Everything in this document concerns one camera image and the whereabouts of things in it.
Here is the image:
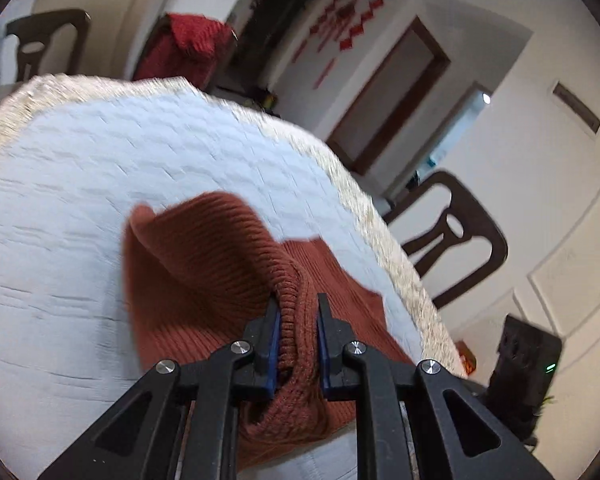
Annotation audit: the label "red wall decorations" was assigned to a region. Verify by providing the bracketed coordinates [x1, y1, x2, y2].
[292, 0, 387, 88]

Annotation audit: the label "white quilted table mat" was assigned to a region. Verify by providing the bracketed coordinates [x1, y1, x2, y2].
[0, 91, 426, 480]

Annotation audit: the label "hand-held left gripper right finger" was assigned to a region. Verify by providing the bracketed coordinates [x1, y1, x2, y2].
[318, 293, 552, 480]

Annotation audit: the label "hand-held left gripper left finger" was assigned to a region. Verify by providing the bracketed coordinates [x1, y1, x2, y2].
[37, 300, 282, 480]

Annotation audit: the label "rust knitted sweater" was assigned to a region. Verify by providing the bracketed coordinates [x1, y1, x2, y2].
[122, 191, 416, 473]

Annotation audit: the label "black device with green light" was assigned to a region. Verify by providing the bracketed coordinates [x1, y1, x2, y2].
[485, 314, 563, 448]

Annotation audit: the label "narrow wall plaque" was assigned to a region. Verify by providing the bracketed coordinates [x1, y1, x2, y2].
[552, 81, 600, 134]

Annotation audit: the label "brown framed wooden door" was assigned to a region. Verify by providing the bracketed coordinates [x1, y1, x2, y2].
[326, 15, 452, 177]

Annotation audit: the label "red knitted garment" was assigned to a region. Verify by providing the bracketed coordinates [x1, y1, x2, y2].
[132, 12, 233, 92]

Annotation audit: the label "beige lace tablecloth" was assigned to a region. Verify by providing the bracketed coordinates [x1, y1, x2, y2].
[0, 74, 468, 378]

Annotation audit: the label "dark wooden chair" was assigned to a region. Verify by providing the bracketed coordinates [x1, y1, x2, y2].
[4, 8, 92, 83]
[382, 170, 509, 311]

